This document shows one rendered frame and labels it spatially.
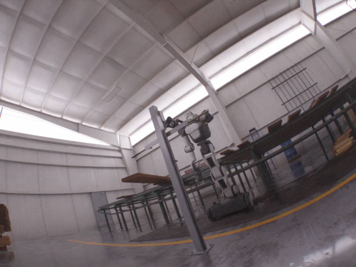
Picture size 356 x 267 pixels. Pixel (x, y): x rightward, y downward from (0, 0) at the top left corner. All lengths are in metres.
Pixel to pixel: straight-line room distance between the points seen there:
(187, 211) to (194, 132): 1.16
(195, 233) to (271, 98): 8.49
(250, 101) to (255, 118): 0.95
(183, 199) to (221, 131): 8.13
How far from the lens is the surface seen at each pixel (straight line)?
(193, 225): 1.28
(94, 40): 7.47
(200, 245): 1.32
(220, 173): 2.12
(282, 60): 10.22
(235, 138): 8.07
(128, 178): 2.17
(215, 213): 2.15
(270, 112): 8.97
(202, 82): 8.52
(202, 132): 2.09
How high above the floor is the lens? 0.46
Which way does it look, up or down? 22 degrees up
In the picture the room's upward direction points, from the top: 20 degrees counter-clockwise
